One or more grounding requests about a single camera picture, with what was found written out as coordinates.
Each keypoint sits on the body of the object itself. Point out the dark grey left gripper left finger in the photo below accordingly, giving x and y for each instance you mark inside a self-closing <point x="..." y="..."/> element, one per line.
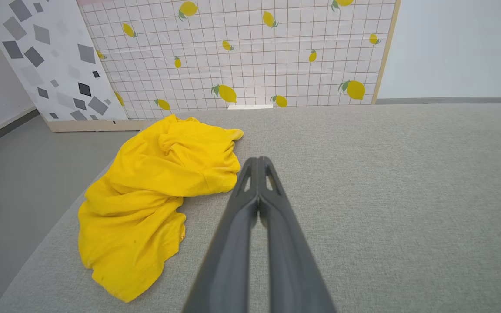
<point x="228" y="252"/>

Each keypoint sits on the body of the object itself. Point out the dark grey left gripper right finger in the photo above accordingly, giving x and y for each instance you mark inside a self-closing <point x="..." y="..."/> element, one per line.
<point x="292" y="261"/>

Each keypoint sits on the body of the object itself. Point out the yellow t-shirt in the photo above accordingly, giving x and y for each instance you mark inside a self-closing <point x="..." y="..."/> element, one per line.
<point x="146" y="195"/>

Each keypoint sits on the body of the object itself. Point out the grey terrazzo print panel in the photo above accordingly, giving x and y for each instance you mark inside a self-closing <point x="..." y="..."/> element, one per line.
<point x="46" y="56"/>

